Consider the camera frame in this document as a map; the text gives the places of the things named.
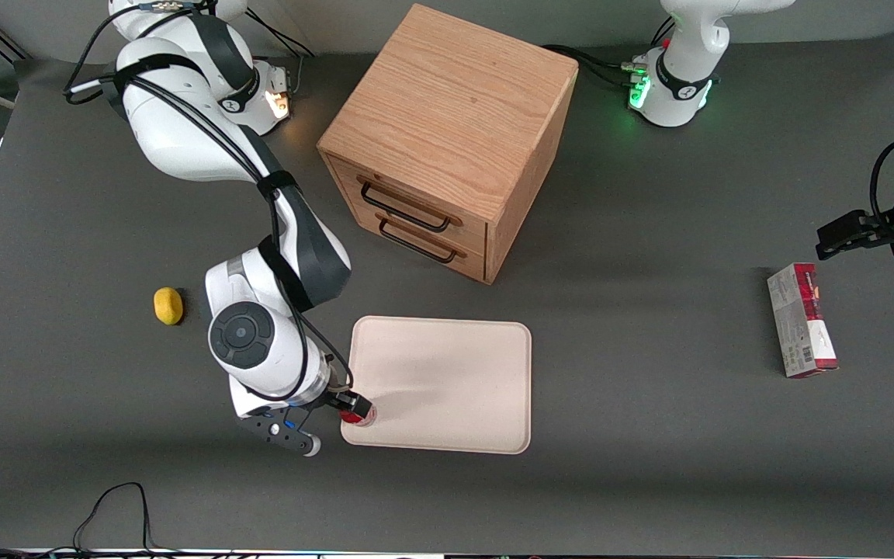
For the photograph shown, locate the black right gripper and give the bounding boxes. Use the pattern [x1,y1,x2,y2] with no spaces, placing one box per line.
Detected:
[314,384,376,421]

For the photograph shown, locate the beige plastic tray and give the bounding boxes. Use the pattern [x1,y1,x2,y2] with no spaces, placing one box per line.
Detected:
[340,315,533,456]

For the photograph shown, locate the red and white carton box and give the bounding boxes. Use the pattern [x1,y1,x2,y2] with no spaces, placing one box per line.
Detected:
[766,262,840,380]

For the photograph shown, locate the yellow lemon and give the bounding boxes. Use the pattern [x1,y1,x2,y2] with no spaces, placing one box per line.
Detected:
[153,286,185,327]

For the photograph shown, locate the wooden two-drawer cabinet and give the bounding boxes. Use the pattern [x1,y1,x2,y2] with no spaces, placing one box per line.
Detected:
[317,3,580,286]

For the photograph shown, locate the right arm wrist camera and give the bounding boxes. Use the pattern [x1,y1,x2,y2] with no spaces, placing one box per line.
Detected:
[237,411,323,458]

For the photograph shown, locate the black metal drawer handle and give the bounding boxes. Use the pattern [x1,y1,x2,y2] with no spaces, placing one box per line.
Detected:
[378,219,459,265]
[359,182,452,234]

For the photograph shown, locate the black cable at table edge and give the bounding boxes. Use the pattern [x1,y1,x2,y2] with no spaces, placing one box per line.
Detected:
[0,481,184,559]

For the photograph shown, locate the black cables at left arm base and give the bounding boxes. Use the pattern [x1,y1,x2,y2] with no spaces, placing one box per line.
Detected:
[542,14,677,88]

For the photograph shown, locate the black cables at arm base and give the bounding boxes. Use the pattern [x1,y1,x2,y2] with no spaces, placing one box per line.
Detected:
[542,14,677,88]
[249,9,318,98]

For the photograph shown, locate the black cable along right arm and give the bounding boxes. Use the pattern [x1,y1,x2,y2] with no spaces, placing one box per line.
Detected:
[64,0,355,436]

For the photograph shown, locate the black cables at right arm base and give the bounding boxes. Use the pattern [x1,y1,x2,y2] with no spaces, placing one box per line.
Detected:
[249,9,318,98]

